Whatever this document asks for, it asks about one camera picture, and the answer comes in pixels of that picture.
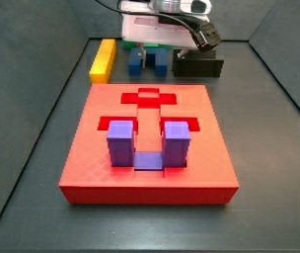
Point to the red base fixture board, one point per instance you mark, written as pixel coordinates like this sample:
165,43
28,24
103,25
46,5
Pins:
205,181

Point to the black slotted holder fixture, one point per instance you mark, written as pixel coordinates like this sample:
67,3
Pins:
196,64

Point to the green stepped block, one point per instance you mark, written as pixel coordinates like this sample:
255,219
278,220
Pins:
129,45

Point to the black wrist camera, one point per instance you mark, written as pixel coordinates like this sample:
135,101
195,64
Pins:
205,37

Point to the yellow long bar block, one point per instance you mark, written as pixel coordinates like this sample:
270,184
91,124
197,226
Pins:
103,62

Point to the purple U-shaped block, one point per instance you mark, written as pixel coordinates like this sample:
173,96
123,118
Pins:
171,156

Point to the blue U-shaped block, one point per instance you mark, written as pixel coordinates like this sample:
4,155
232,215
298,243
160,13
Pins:
156,59

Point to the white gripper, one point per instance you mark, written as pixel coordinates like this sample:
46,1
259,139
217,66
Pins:
163,21

